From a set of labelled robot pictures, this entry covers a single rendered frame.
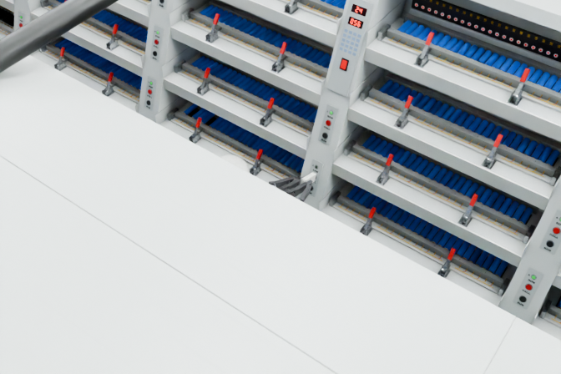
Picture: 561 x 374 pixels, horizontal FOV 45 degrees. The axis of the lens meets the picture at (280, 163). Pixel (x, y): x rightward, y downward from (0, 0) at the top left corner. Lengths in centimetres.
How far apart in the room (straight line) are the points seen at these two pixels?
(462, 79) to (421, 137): 20
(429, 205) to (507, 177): 25
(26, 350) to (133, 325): 6
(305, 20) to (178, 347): 169
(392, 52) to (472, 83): 24
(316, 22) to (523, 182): 73
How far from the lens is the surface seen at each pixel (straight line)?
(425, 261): 209
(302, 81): 208
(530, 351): 48
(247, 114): 223
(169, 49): 238
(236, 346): 40
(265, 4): 209
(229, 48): 222
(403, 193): 202
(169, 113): 249
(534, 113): 181
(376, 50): 192
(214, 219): 49
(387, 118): 197
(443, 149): 191
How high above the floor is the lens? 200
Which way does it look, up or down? 28 degrees down
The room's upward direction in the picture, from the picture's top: 14 degrees clockwise
